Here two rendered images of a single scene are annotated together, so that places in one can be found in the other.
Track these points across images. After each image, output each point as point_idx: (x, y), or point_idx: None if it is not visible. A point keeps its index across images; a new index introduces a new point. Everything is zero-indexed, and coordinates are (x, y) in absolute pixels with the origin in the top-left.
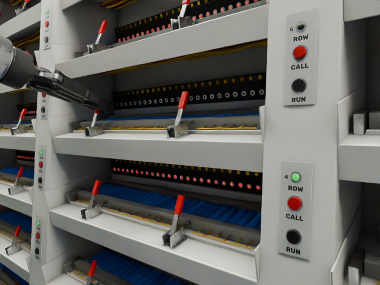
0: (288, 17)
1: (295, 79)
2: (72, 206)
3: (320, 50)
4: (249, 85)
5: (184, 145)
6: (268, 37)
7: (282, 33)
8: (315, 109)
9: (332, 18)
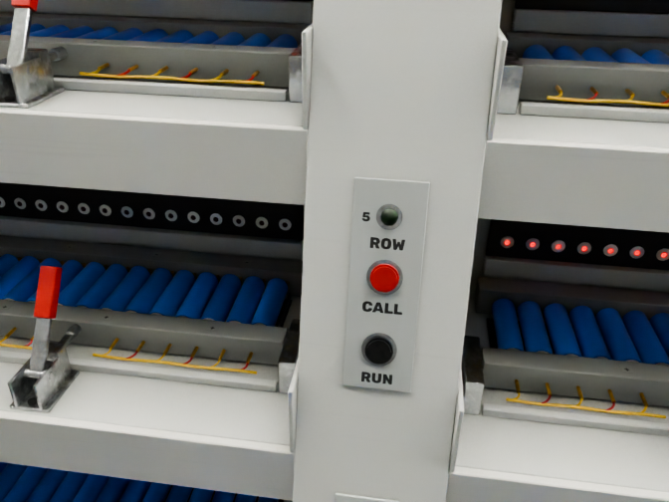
0: (359, 184)
1: (371, 335)
2: None
3: (429, 281)
4: (208, 202)
5: (73, 435)
6: (308, 216)
7: (342, 218)
8: (411, 401)
9: (458, 217)
